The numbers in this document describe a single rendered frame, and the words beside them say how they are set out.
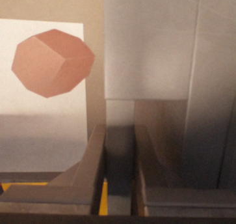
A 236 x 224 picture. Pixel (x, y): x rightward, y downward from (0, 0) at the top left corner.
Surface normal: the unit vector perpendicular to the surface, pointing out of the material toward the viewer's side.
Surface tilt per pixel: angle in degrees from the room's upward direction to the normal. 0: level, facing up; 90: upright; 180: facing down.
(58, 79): 38
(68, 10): 0
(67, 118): 0
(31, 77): 27
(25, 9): 0
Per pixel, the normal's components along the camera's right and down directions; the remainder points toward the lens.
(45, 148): -0.02, 0.25
